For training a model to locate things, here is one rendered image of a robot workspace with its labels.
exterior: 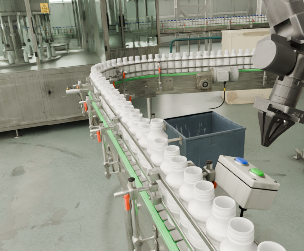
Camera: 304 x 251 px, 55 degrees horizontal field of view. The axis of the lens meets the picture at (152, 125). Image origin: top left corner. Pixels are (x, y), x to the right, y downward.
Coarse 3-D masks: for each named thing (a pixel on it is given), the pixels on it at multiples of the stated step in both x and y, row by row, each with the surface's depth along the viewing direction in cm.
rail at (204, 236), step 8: (96, 88) 162; (96, 96) 172; (120, 120) 107; (136, 144) 88; (144, 152) 80; (136, 160) 91; (152, 168) 74; (160, 176) 68; (160, 200) 71; (176, 200) 60; (184, 208) 56; (176, 224) 62; (192, 224) 53; (200, 232) 50; (184, 240) 59; (208, 240) 48; (256, 240) 47; (192, 248) 55
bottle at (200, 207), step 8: (200, 184) 55; (208, 184) 55; (200, 192) 53; (208, 192) 52; (192, 200) 56; (200, 200) 53; (208, 200) 53; (192, 208) 54; (200, 208) 53; (208, 208) 53; (192, 216) 54; (200, 216) 53; (208, 216) 53; (200, 224) 53; (192, 232) 55; (192, 240) 56; (200, 240) 55; (200, 248) 55
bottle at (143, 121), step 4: (140, 120) 92; (144, 120) 92; (148, 120) 91; (140, 124) 90; (144, 124) 89; (140, 128) 90; (140, 132) 90; (136, 136) 91; (140, 136) 90; (136, 140) 92
